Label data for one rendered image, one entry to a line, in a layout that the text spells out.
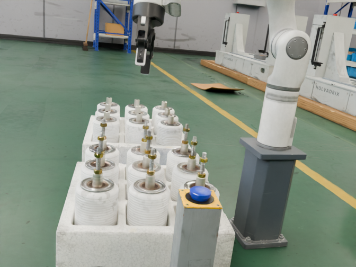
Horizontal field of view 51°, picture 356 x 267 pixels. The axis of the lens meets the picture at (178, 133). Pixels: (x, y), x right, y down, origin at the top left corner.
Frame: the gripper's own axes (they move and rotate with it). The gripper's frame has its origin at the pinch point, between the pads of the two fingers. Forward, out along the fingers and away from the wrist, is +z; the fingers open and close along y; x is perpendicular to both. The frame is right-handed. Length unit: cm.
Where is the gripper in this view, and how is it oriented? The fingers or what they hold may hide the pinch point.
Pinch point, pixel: (142, 67)
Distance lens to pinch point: 88.3
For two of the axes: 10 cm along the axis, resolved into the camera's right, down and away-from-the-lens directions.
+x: 9.9, 1.0, -0.3
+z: -1.0, 9.9, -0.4
